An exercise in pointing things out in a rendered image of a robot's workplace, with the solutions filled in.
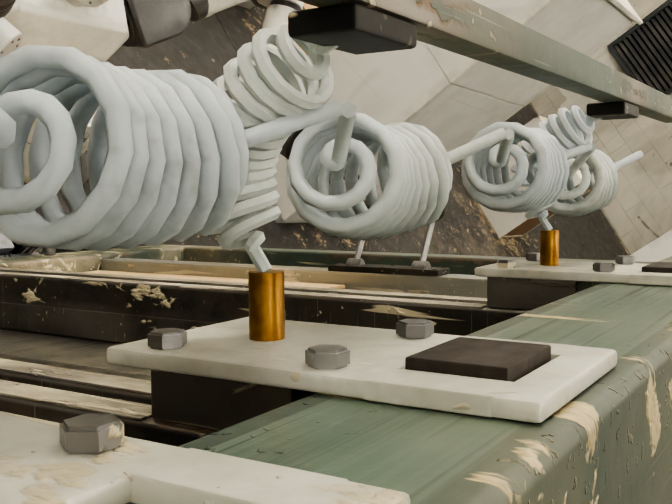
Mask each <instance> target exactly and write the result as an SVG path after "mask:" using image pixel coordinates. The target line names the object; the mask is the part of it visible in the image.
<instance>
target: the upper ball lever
mask: <svg viewBox="0 0 672 504"><path fill-rule="evenodd" d="M446 211H447V209H446V206H445V208H444V209H443V211H442V213H441V215H440V217H439V219H438V220H436V221H440V220H441V219H443V218H444V216H445V215H446ZM436 221H434V222H432V223H430V224H428V227H427V231H426V236H425V240H424V244H423V248H422V252H421V256H420V260H419V261H413V263H412V265H411V268H419V269H427V268H431V265H430V263H429V262H428V261H426V258H427V254H428V250H429V246H430V241H431V237H432V233H433V229H434V225H435V222H436Z"/></svg>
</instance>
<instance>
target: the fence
mask: <svg viewBox="0 0 672 504"><path fill-rule="evenodd" d="M271 266H272V269H271V270H283V271H284V281H289V282H306V283H322V284H339V285H345V289H350V290H366V291H382V292H398V293H413V294H429V295H445V296H461V297H477V298H487V277H482V276H475V275H463V274H446V275H442V276H418V275H398V274H379V273H359V272H339V271H328V268H319V267H298V266H277V265H271ZM101 270H106V271H123V272H139V273H156V274H173V275H189V276H206V277H223V278H239V279H248V271H254V270H257V269H256V267H255V266H254V264H236V263H216V262H195V261H174V260H154V259H133V258H112V259H102V260H101Z"/></svg>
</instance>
